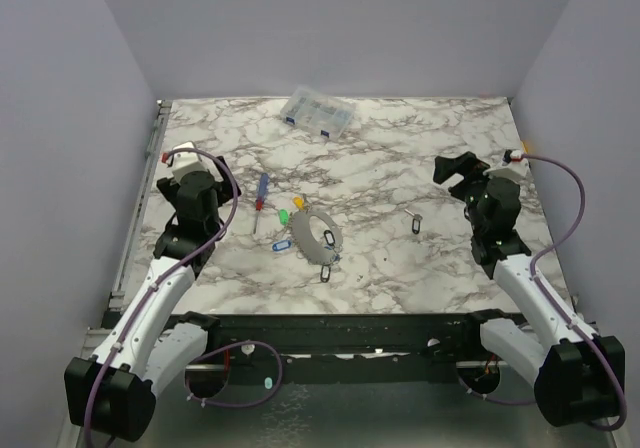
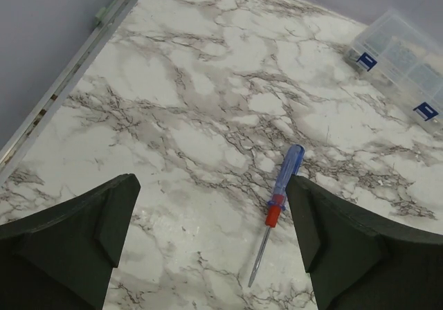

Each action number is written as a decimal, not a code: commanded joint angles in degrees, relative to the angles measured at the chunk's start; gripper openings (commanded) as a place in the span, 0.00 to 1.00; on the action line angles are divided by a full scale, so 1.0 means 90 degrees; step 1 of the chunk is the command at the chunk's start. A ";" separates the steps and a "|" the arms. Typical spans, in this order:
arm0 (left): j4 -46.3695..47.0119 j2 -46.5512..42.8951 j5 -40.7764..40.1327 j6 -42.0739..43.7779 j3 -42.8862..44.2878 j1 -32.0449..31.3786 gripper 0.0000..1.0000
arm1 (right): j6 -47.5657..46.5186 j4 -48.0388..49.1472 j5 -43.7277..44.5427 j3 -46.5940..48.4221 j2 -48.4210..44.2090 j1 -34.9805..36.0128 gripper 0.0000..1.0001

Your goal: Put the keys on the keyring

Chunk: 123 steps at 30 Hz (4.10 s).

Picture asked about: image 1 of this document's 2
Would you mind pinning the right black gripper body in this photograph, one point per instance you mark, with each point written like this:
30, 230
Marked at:
463, 180

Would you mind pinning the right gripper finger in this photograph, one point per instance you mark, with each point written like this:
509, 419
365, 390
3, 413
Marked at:
472, 172
445, 168

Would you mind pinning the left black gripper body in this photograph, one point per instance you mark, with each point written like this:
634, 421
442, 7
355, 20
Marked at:
225, 186

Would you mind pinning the green key tag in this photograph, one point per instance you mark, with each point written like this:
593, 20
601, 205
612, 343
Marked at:
283, 217

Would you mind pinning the blue key tag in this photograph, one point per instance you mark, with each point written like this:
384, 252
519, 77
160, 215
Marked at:
281, 245

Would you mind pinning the yellow key tag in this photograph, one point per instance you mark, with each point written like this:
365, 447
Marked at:
299, 202

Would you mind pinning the black key tag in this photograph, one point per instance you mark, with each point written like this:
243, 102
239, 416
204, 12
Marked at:
329, 237
325, 273

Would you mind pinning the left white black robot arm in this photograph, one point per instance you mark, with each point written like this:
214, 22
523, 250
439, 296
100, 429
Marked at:
115, 390

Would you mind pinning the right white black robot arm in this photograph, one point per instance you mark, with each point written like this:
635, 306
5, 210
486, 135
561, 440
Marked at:
577, 375

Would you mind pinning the blue red screwdriver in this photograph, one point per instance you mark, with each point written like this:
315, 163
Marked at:
260, 199

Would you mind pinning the clear plastic organizer box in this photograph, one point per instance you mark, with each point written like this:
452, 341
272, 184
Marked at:
317, 113

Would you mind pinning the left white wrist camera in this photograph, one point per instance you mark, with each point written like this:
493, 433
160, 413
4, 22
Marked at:
183, 163

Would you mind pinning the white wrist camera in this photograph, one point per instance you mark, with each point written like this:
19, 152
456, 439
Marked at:
514, 166
183, 163

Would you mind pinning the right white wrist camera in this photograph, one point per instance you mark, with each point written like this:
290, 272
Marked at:
514, 166

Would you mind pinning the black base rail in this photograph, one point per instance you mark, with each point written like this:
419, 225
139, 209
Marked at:
349, 349

